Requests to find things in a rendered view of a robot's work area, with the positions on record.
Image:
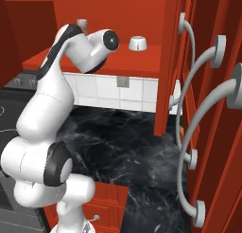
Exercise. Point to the red wall cabinet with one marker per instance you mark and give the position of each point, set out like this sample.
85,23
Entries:
126,12

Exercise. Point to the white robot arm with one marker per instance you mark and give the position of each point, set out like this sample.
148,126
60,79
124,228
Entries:
47,116

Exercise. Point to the red drawer front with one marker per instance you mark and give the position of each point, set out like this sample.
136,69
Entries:
107,205

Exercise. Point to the white bowl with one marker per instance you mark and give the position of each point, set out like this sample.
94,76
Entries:
137,43

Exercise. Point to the black hob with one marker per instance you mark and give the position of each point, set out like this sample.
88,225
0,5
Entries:
9,101

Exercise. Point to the dark red cabinet door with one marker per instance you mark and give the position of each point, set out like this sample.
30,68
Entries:
9,38

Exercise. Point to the grey oven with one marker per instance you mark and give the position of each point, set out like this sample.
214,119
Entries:
15,218

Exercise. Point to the grey capped cinnamon bottle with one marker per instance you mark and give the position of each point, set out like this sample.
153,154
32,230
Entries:
82,23

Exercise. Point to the grey wall outlet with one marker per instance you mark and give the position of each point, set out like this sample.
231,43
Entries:
123,81

